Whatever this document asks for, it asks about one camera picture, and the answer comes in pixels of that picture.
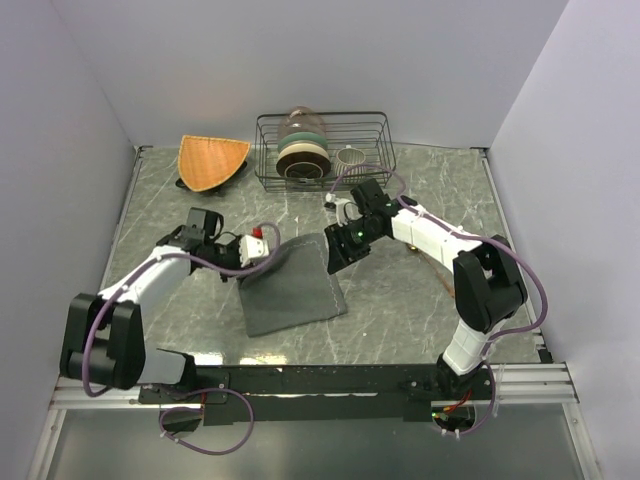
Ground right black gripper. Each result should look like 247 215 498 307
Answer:
325 218 385 275

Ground grey cloth napkin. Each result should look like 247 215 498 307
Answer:
238 233 348 338

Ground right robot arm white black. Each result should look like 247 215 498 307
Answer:
325 180 528 399

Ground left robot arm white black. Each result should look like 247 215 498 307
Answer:
59 208 242 402

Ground woven orange wicker tray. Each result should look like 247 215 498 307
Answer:
177 135 251 192

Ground striped grey ceramic cup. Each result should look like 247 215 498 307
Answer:
333 145 366 175

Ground brown dark bowl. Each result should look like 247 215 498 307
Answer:
276 153 331 179

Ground copper spoon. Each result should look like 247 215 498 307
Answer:
406 244 455 299

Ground green plate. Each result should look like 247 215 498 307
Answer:
278 131 328 152

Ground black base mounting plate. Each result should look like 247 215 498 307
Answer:
138 364 492 426

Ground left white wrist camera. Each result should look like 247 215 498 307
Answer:
239 227 270 267

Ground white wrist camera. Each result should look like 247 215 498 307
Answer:
324 193 359 226
239 227 270 267

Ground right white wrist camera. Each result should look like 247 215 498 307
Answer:
324 193 359 226

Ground black wire dish rack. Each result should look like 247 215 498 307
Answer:
253 107 396 192

